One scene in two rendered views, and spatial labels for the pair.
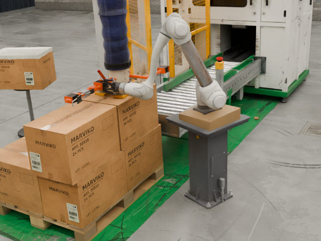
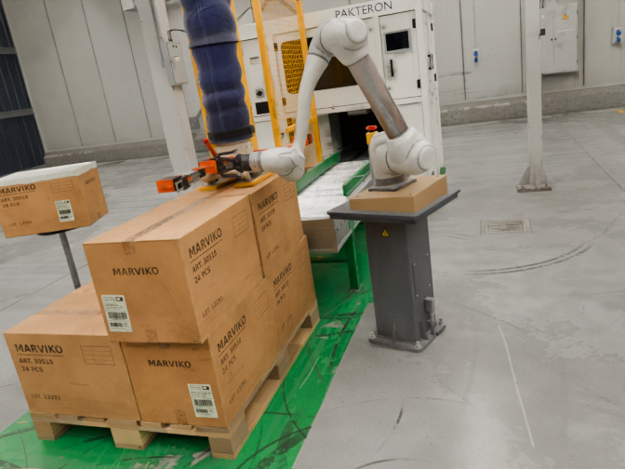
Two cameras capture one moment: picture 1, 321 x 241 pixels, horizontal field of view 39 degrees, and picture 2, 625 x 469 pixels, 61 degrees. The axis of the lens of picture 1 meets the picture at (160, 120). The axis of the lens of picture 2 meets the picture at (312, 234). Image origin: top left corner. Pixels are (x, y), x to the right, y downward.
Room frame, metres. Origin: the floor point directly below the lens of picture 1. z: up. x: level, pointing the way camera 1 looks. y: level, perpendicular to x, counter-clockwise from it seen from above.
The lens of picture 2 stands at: (1.02, 0.56, 1.40)
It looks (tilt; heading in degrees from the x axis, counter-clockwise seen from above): 17 degrees down; 348
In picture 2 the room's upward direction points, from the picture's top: 8 degrees counter-clockwise
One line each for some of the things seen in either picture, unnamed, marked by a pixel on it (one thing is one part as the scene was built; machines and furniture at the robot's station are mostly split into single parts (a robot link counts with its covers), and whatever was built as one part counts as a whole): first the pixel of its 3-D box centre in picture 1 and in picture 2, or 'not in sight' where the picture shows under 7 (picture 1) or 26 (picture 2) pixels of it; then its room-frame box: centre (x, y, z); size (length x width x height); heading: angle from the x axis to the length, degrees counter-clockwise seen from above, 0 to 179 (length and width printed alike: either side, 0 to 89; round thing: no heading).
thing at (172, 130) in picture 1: (148, 124); (281, 242); (4.03, 0.12, 0.48); 0.70 x 0.03 x 0.15; 58
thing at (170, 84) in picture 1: (193, 69); (311, 172); (5.47, -0.45, 0.60); 1.60 x 0.10 x 0.09; 148
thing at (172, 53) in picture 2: not in sight; (175, 63); (5.14, 0.51, 1.62); 0.20 x 0.05 x 0.30; 148
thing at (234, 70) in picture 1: (233, 73); (371, 167); (5.19, -0.90, 0.60); 1.60 x 0.10 x 0.09; 148
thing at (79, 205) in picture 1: (80, 159); (184, 313); (3.60, 0.73, 0.34); 1.20 x 1.00 x 0.40; 148
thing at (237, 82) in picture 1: (226, 90); (371, 188); (4.86, -0.77, 0.50); 2.31 x 0.05 x 0.19; 148
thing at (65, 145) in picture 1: (74, 139); (183, 262); (3.15, 0.66, 0.74); 0.60 x 0.40 x 0.40; 149
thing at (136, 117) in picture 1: (120, 113); (244, 220); (3.67, 0.34, 0.74); 0.60 x 0.40 x 0.40; 149
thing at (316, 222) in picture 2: (147, 114); (278, 225); (4.03, 0.12, 0.58); 0.70 x 0.03 x 0.06; 58
